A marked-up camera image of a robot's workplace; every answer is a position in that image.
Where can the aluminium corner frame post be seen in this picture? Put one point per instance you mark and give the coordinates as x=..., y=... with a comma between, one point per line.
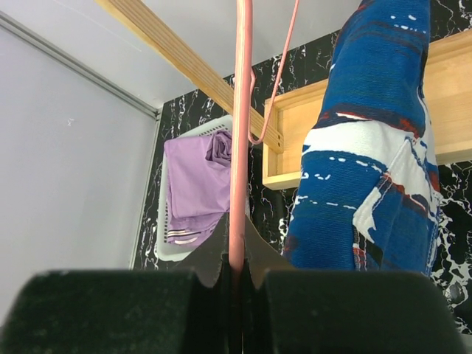
x=54, y=52

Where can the blue patterned trousers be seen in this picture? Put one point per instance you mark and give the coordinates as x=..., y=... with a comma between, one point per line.
x=369, y=193

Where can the white perforated plastic basket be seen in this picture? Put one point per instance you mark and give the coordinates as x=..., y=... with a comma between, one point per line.
x=164, y=250

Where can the wooden clothes rack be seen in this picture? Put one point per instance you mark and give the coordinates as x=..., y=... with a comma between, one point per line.
x=447, y=86

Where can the pink wire hanger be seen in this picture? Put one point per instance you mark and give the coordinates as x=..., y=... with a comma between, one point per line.
x=240, y=126
x=268, y=108

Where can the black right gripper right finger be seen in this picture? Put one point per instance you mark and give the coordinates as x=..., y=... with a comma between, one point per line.
x=287, y=310

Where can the purple trousers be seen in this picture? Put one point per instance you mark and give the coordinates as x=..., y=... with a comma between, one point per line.
x=198, y=193

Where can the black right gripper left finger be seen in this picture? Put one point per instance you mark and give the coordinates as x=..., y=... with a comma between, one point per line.
x=181, y=310

